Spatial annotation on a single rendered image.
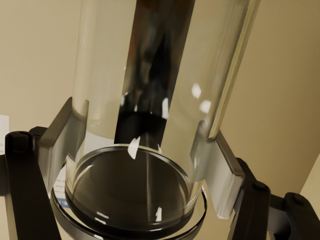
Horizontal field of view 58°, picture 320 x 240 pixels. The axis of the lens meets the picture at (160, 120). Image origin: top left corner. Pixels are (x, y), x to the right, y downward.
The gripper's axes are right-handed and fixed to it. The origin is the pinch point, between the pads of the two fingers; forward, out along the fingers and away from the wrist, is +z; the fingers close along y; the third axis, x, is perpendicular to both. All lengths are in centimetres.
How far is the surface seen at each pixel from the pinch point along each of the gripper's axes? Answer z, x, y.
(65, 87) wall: 57, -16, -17
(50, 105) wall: 57, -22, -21
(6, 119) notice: 57, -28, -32
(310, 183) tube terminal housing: 23.5, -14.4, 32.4
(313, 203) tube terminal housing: 21.0, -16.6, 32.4
